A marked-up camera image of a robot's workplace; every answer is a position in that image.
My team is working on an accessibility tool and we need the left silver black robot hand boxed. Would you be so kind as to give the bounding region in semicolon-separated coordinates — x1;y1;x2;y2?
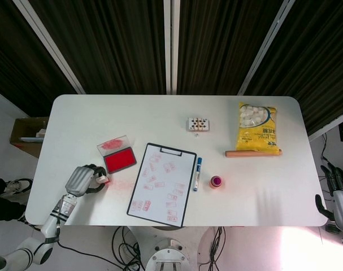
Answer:
64;163;108;198

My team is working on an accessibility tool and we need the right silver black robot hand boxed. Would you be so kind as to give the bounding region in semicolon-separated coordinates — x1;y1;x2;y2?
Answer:
315;162;343;233

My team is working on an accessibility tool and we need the red ink pad clear lid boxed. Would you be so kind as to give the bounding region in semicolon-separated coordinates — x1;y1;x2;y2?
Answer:
96;134;138;174

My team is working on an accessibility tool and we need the white sneaker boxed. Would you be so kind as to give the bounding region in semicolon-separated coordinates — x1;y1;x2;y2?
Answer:
0;177;34;199

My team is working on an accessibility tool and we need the brown cardboard box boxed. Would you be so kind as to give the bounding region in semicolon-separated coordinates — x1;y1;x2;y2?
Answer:
9;116;50;159

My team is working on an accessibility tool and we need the black trousers leg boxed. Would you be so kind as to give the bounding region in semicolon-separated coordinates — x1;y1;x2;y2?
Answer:
0;174;27;222

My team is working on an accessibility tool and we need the black clipboard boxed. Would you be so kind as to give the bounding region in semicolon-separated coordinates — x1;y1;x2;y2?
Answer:
126;142;198;228

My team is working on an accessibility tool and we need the wooden rolling pin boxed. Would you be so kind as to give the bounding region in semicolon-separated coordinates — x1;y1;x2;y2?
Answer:
224;148;283;159

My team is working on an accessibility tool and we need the yellow bag of white puffs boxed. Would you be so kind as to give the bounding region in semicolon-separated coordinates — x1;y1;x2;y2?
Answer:
235;101;283;152

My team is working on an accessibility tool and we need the white robot torso base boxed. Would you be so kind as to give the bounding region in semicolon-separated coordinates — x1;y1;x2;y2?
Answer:
145;238;190;271

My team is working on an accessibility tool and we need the blue whiteboard marker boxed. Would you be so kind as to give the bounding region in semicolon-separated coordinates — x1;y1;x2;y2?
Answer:
192;157;204;193

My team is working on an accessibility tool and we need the dark brown curtain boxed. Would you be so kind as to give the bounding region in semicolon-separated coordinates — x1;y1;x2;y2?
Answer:
0;0;343;136

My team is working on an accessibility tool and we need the black cable bundle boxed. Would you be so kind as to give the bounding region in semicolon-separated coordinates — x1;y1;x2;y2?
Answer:
111;225;145;271
198;225;227;268

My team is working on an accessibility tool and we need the white slanted frame post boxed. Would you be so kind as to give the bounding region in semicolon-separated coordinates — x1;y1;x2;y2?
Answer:
12;0;86;95
237;0;297;97

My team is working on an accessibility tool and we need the white upright frame post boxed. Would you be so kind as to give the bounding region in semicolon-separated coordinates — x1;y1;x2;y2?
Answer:
163;0;181;95

